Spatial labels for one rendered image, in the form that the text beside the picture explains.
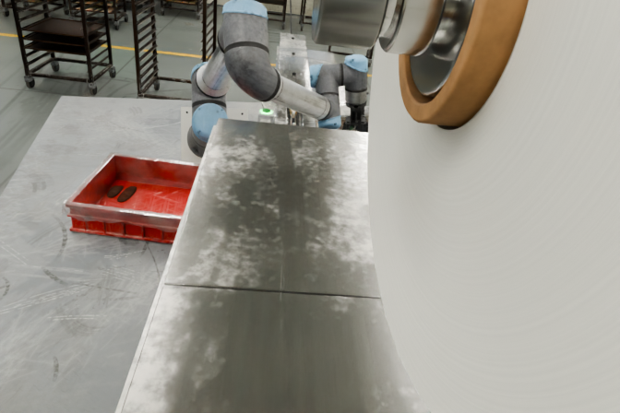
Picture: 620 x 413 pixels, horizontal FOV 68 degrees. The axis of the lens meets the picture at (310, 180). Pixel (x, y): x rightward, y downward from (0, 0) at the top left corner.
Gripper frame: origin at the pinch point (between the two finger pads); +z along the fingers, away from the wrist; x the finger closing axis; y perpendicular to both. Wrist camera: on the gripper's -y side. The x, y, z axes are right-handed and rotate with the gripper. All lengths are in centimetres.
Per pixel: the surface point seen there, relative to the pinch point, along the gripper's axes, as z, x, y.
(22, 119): 57, -267, -157
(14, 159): 61, -234, -99
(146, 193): 2, -69, 29
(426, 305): -66, 6, 139
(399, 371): -36, 7, 120
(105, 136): -2, -101, -5
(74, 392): 3, -53, 101
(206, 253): -40, -17, 107
